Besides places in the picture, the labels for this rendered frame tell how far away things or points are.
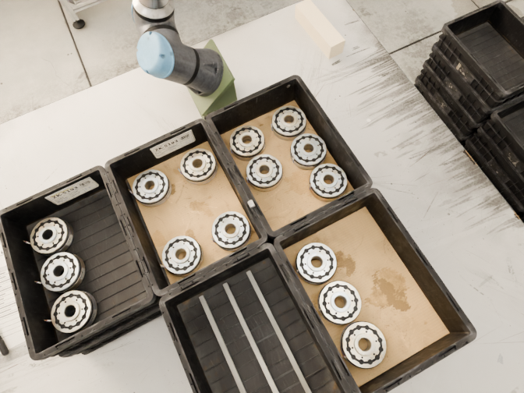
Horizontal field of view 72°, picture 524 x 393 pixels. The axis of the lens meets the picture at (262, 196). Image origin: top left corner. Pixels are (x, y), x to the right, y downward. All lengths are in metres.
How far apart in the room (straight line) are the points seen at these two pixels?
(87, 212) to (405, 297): 0.89
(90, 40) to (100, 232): 1.87
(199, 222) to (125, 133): 0.50
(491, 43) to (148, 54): 1.47
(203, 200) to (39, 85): 1.86
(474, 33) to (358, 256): 1.30
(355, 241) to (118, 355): 0.73
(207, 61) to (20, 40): 2.00
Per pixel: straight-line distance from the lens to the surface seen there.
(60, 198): 1.14
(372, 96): 1.38
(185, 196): 1.06
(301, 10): 1.53
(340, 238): 1.00
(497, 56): 1.96
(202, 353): 0.98
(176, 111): 1.36
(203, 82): 1.21
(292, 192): 1.03
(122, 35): 2.74
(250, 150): 1.06
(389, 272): 1.01
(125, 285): 1.05
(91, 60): 2.68
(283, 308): 0.96
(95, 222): 1.13
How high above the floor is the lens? 1.79
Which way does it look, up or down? 69 degrees down
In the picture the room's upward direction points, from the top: 8 degrees counter-clockwise
